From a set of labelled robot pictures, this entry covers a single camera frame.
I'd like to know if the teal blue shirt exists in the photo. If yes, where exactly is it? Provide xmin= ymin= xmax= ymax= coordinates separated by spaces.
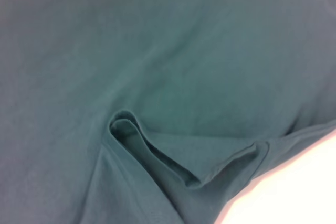
xmin=0 ymin=0 xmax=336 ymax=224

